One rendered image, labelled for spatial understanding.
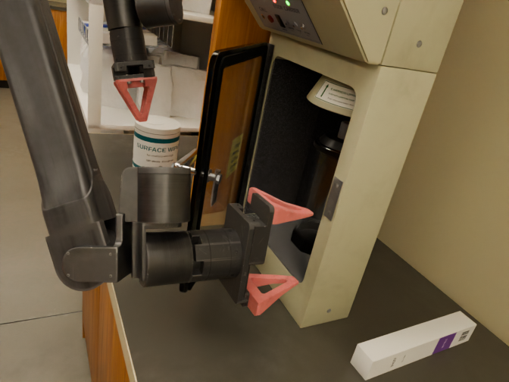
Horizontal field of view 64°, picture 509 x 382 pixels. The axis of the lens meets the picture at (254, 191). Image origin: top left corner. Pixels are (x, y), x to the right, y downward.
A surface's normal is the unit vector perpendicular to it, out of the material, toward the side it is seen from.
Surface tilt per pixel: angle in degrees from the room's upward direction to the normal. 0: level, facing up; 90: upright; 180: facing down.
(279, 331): 0
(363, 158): 90
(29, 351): 0
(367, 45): 90
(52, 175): 63
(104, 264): 67
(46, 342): 0
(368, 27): 90
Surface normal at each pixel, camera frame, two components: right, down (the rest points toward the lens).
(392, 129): 0.43, 0.46
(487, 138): -0.88, 0.04
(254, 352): 0.18, -0.89
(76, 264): -0.02, 0.04
